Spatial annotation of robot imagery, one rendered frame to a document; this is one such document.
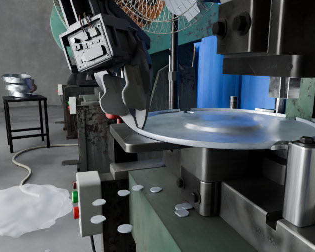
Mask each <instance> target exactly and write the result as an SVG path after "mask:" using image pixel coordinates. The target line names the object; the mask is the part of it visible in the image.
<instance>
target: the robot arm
mask: <svg viewBox="0 0 315 252"><path fill-rule="evenodd" d="M58 1H59V4H60V7H61V10H62V13H63V16H64V19H65V22H66V25H67V29H68V30H67V31H66V32H65V33H63V34H61V35H59V38H60V41H61V44H62V47H63V51H64V54H65V57H66V60H67V63H68V66H69V69H70V72H71V74H72V75H73V74H84V73H87V74H94V76H95V79H96V81H97V83H98V85H99V86H100V88H101V89H102V90H103V91H104V92H105V93H104V95H103V97H102V98H101V99H100V106H101V109H102V110H103V111H104V112H105V113H106V114H109V115H116V116H120V117H121V118H122V119H123V120H124V122H125V123H126V124H127V125H128V126H129V127H131V128H132V129H133V130H134V131H136V132H138V128H139V129H141V130H144V128H145V125H146V122H147V119H148V114H149V109H150V102H151V92H152V85H153V64H152V60H151V57H150V54H149V52H148V50H150V49H151V39H150V37H149V36H148V35H147V34H146V33H145V32H144V31H143V30H142V29H141V28H140V27H139V26H138V25H137V24H136V23H135V22H134V21H133V20H132V19H131V18H130V17H129V16H128V15H127V14H126V13H125V12H124V11H123V10H122V9H121V8H120V7H119V6H118V5H117V4H116V2H115V1H114V0H58ZM67 47H71V50H72V53H73V56H74V59H75V63H76V65H72V63H71V59H70V56H69V53H68V50H67ZM125 65H126V66H125ZM123 66H125V67H124V75H125V78H122V77H119V76H115V74H117V73H118V72H119V68H121V67H123ZM135 110H136V112H135Z"/></svg>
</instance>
